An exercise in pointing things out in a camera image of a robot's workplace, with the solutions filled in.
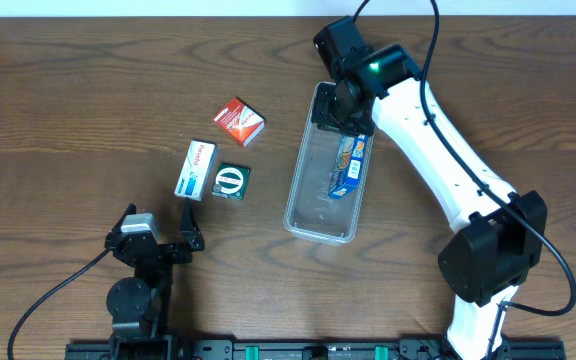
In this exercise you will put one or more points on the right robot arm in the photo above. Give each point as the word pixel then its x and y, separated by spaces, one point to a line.
pixel 497 232

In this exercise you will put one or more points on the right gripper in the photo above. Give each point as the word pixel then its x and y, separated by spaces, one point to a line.
pixel 343 123

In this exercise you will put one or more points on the clear plastic container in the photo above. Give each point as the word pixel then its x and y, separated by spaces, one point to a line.
pixel 311 214

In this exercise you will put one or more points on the green Zam-Buk tin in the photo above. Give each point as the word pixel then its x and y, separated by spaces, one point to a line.
pixel 231 181

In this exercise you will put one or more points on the blue fever patch box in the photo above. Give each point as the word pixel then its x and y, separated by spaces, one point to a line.
pixel 348 166

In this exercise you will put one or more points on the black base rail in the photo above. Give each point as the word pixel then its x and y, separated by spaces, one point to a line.
pixel 168 348

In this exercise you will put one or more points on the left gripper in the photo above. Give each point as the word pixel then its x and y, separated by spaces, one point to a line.
pixel 192 238

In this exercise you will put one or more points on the white Panadol box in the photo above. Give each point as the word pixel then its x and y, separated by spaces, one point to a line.
pixel 195 170

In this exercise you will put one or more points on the red Panadol Actifast box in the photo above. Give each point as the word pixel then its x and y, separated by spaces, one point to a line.
pixel 240 121

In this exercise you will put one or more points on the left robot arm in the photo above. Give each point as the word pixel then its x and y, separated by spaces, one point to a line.
pixel 139 304

